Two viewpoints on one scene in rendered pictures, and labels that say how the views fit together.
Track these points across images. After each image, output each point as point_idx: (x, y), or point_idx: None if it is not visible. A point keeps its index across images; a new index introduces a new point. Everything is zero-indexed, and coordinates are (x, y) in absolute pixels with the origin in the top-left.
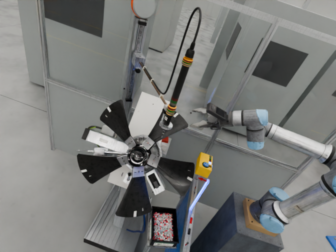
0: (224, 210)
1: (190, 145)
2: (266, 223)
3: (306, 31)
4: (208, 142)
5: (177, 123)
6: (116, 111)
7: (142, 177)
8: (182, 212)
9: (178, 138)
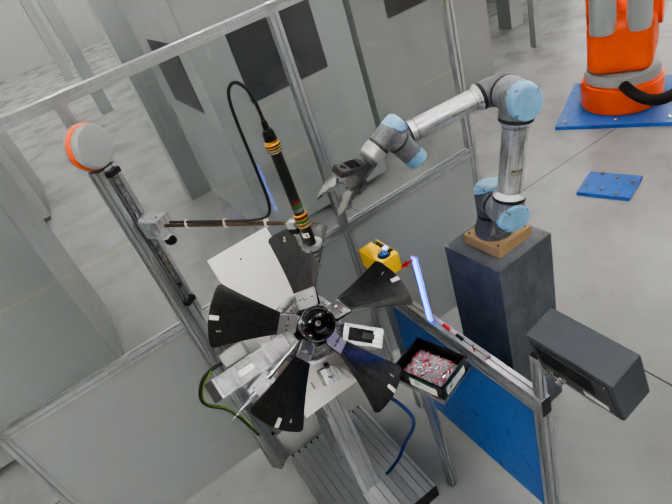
0: (460, 278)
1: (326, 268)
2: (510, 223)
3: None
4: (344, 236)
5: None
6: (228, 306)
7: (347, 343)
8: None
9: None
